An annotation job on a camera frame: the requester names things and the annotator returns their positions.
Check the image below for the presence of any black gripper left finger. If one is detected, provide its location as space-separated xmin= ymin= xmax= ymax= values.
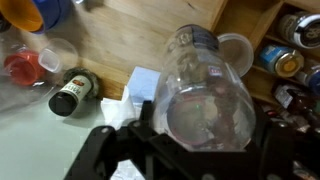
xmin=64 ymin=99 xmax=157 ymax=180

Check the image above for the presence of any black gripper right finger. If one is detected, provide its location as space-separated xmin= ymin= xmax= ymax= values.
xmin=253 ymin=111 xmax=297 ymax=180

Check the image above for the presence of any small black cap jar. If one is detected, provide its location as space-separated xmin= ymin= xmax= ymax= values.
xmin=47 ymin=66 xmax=101 ymax=118

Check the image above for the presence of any blue lid jar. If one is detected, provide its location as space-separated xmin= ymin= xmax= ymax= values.
xmin=294 ymin=64 xmax=320 ymax=97

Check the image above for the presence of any gold lid jar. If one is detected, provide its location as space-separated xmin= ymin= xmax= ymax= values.
xmin=258 ymin=44 xmax=305 ymax=79

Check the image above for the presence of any small clear plastic container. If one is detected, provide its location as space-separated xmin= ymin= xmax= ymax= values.
xmin=37 ymin=37 xmax=80 ymax=75

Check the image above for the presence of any round clear tupperware container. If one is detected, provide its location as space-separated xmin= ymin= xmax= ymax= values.
xmin=216 ymin=31 xmax=256 ymax=79

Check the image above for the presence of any red plastic container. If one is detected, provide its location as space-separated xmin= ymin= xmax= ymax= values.
xmin=2 ymin=48 xmax=47 ymax=87

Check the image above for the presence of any white lid dark jar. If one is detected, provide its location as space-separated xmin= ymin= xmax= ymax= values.
xmin=277 ymin=10 xmax=320 ymax=51

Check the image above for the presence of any black cap dark bottle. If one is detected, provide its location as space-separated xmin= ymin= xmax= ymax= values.
xmin=272 ymin=83 xmax=320 ymax=125

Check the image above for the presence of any clear plastic zip bag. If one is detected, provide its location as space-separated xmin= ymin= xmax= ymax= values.
xmin=0 ymin=28 xmax=81 ymax=114

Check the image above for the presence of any wooden organizer tray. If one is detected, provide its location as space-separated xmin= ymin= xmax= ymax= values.
xmin=212 ymin=0 xmax=320 ymax=112

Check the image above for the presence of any blue plastic cup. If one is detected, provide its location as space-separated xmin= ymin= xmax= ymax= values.
xmin=0 ymin=0 xmax=73 ymax=35

